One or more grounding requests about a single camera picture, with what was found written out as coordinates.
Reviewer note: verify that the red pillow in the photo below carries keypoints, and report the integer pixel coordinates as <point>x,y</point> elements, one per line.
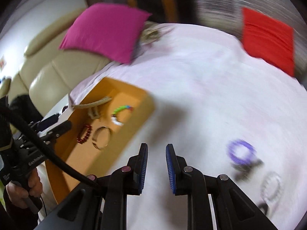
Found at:
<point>266,38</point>

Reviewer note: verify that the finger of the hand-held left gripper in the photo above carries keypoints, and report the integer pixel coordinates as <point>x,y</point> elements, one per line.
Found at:
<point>61,127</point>
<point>48,122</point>

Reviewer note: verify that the pink pillow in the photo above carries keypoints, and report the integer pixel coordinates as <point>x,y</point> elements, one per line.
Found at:
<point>105,31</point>

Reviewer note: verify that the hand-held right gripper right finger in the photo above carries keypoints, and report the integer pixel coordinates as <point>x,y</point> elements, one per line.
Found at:
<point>170,170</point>

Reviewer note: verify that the patterned grey cloth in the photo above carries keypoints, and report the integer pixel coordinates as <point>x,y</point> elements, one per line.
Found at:
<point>150,34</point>

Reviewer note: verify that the beige hair clip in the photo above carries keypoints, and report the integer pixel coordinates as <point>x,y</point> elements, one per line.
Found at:
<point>94,113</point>

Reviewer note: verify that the silver bangle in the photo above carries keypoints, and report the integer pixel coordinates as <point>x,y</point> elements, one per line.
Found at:
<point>96,143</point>

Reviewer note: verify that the orange cardboard box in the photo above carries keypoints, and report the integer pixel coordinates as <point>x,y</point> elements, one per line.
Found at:
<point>84,158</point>

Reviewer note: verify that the person's left hand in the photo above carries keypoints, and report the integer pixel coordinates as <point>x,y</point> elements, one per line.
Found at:
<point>24,192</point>

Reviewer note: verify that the wooden cabinet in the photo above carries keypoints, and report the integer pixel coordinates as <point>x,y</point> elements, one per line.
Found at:
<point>165,2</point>

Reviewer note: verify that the person's left forearm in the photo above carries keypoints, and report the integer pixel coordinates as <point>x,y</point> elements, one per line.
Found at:
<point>14,218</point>

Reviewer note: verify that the beige leather sofa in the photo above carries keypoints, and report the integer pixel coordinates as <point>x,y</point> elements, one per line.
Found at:
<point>62,71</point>

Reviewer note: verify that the pale pink bed sheet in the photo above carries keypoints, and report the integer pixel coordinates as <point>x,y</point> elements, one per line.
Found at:
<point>203,95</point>

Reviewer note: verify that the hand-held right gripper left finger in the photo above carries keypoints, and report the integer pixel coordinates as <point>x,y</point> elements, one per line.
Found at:
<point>143,170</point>

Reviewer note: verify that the grey curtain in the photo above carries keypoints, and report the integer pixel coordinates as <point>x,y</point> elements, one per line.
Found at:
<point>223,2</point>

